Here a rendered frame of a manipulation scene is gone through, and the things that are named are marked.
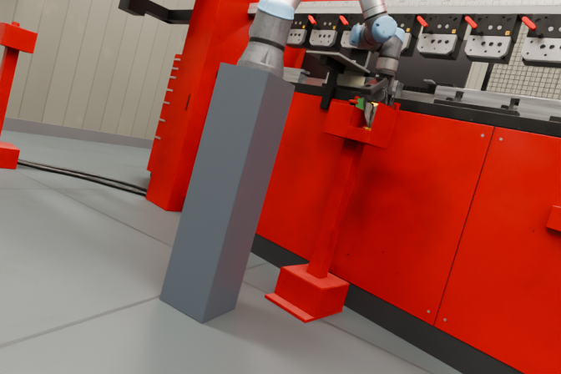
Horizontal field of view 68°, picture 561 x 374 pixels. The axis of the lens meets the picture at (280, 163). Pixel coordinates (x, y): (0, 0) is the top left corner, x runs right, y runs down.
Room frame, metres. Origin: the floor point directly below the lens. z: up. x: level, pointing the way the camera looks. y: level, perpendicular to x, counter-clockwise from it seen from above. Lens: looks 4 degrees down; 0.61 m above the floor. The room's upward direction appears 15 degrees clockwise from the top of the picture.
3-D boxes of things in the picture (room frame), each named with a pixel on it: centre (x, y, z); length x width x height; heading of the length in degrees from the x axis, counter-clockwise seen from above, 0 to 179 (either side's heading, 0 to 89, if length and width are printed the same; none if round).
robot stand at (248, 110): (1.32, 0.14, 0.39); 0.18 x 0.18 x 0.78; 63
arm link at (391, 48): (1.53, -0.27, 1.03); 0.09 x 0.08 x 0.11; 101
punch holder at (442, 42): (1.77, -0.51, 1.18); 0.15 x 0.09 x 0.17; 49
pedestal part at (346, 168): (1.58, -0.25, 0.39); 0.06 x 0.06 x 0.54; 50
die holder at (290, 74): (2.38, 0.18, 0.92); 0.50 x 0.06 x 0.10; 49
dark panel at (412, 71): (2.55, -0.39, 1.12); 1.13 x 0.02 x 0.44; 49
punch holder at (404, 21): (1.90, -0.36, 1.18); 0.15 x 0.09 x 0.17; 49
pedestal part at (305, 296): (1.56, -0.23, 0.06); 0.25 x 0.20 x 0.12; 140
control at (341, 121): (1.58, -0.25, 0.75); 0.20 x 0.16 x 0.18; 50
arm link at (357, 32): (1.50, -0.18, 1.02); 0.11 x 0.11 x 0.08; 11
